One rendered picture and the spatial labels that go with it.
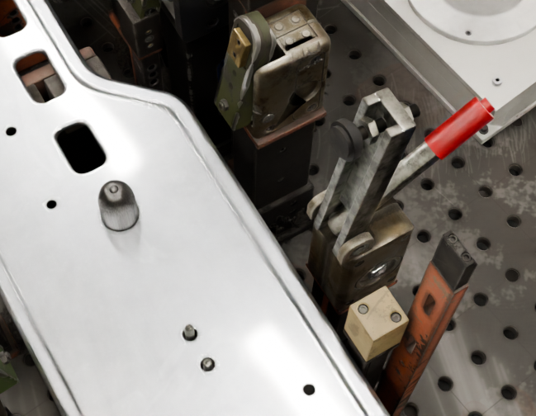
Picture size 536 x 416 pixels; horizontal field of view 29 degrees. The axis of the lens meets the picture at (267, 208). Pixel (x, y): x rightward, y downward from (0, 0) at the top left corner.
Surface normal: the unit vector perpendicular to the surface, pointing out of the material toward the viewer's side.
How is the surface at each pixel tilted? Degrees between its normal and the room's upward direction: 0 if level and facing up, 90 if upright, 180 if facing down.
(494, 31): 4
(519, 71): 4
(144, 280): 0
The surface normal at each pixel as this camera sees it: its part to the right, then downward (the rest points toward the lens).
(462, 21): -0.04, -0.40
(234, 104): -0.84, 0.35
